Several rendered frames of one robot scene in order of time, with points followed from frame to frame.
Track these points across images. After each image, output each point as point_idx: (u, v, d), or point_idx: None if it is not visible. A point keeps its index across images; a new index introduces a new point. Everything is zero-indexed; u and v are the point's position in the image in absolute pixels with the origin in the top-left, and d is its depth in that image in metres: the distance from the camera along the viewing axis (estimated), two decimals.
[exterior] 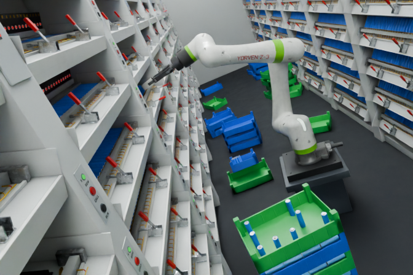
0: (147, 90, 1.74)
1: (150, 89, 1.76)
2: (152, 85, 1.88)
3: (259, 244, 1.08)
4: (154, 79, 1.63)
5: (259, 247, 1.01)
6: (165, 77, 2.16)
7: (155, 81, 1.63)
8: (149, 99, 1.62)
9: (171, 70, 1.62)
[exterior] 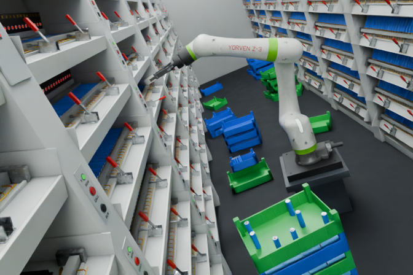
0: (144, 90, 1.74)
1: (146, 89, 1.76)
2: (149, 85, 1.88)
3: (259, 244, 1.08)
4: None
5: None
6: (165, 77, 2.16)
7: None
8: (146, 99, 1.62)
9: (171, 62, 1.78)
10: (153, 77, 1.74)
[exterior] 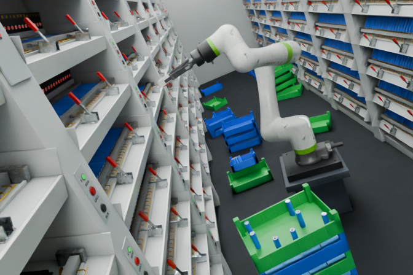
0: (144, 90, 1.74)
1: (147, 89, 1.76)
2: (150, 85, 1.88)
3: (259, 244, 1.08)
4: None
5: None
6: None
7: None
8: (145, 99, 1.62)
9: (189, 59, 1.51)
10: (168, 78, 1.46)
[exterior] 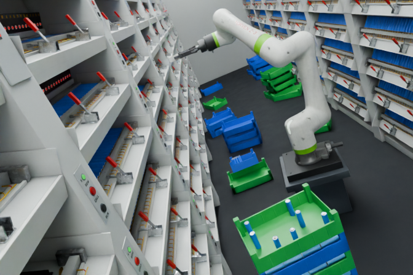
0: (144, 90, 1.74)
1: (146, 89, 1.76)
2: (149, 85, 1.88)
3: (259, 244, 1.08)
4: None
5: None
6: (165, 77, 2.16)
7: None
8: (145, 99, 1.62)
9: None
10: (177, 56, 1.92)
